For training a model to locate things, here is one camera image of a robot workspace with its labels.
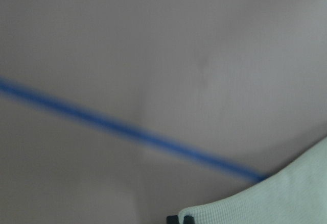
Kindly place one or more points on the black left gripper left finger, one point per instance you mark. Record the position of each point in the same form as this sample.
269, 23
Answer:
172, 219

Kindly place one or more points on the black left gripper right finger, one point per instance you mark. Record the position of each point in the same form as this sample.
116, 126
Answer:
188, 220

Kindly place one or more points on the olive green long-sleeve shirt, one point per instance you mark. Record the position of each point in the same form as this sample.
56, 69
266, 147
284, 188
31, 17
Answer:
296, 194

